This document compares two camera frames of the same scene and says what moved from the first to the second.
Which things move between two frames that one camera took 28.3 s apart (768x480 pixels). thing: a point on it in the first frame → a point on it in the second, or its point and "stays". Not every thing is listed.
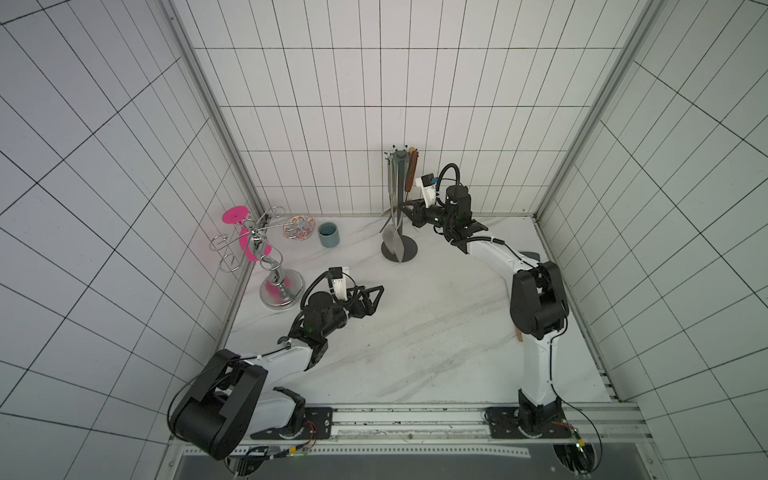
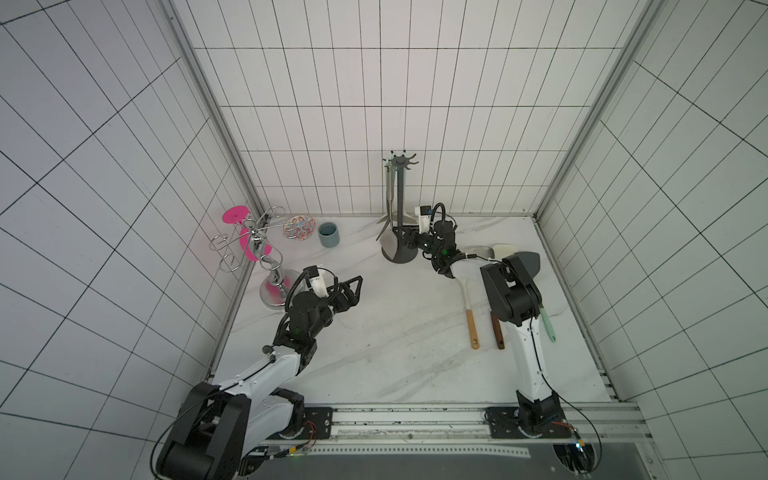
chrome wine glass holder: x=280 y=288 stays
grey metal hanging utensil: x=390 y=185 stays
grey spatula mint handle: x=531 y=258 stays
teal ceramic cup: x=328 y=234 stays
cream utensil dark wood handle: x=411 y=169 → x=497 y=329
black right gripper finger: x=418 y=215 → x=412 y=237
